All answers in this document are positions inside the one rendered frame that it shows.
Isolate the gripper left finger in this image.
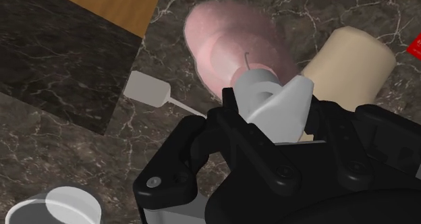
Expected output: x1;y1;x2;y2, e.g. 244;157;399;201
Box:
132;87;302;203

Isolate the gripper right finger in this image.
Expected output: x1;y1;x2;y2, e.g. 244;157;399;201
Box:
304;96;421;192

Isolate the white candle with holder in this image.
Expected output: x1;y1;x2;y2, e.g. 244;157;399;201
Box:
233;52;315;144

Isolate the white spatula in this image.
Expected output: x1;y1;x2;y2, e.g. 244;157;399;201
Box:
123;70;208;119

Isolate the cream cylinder candle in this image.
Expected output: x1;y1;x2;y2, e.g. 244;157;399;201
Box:
298;26;397;142

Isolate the red flat object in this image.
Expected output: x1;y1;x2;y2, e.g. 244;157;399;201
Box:
406;33;421;61

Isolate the white cup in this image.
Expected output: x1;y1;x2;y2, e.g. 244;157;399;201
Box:
4;185;103;224

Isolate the pink bowl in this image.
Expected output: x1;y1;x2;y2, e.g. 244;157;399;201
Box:
183;0;300;101

